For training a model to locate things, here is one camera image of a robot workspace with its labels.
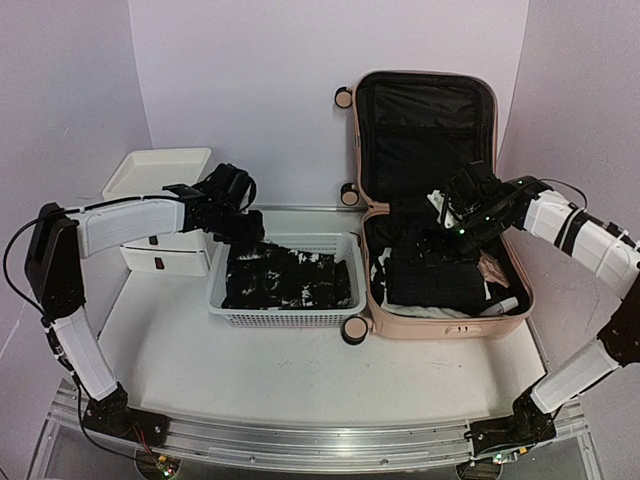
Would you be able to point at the white drawer cabinet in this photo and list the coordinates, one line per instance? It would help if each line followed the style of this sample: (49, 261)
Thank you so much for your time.
(155, 242)

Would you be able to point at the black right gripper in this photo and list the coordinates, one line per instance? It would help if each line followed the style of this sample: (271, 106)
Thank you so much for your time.
(476, 252)

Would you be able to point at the black white patterned garment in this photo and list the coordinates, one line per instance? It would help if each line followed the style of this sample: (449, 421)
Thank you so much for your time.
(268, 276)

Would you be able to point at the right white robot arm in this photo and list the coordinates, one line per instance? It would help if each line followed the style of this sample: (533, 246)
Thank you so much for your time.
(587, 275)

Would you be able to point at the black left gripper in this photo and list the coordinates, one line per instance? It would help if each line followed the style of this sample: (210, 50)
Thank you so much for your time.
(254, 237)

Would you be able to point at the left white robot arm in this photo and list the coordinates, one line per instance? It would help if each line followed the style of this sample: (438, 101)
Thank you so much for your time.
(219, 205)

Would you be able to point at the white perforated plastic basket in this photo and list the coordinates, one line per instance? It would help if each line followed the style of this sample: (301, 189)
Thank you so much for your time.
(342, 245)

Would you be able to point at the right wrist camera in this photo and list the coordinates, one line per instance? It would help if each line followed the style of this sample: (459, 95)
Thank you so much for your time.
(447, 217)

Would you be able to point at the dark jeans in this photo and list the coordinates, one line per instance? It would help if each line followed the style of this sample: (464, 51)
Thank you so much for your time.
(430, 280)

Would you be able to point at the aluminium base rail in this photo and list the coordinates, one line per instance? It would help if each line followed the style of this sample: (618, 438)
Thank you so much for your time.
(361, 449)

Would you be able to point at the pink hard-shell suitcase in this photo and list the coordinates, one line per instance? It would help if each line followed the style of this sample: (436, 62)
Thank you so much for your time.
(413, 131)

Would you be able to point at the white tube bottle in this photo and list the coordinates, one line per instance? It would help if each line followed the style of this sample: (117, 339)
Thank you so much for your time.
(501, 308)

